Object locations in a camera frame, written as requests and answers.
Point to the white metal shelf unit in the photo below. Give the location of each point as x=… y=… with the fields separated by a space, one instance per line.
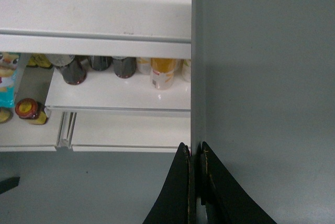
x=105 y=112

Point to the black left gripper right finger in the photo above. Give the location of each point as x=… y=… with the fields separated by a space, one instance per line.
x=224 y=198

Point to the yellow white drink bottle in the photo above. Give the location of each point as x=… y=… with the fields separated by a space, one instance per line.
x=162 y=72

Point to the dark tea bottle right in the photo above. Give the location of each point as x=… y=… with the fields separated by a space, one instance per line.
x=124 y=67

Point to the red lid sauce jar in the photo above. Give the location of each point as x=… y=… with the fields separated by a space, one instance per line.
x=32 y=111

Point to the dark tea bottle left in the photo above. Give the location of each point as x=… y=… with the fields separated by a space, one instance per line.
x=69 y=67

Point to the dark tea bottle middle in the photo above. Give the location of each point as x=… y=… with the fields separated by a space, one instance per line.
x=99 y=63

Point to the grey rectangular serving tray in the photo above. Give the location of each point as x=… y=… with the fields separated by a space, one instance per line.
x=263 y=100

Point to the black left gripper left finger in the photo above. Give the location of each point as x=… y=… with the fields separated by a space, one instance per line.
x=176 y=200

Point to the dark tea bottle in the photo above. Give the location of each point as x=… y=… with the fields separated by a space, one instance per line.
x=69 y=67
x=124 y=67
x=99 y=63

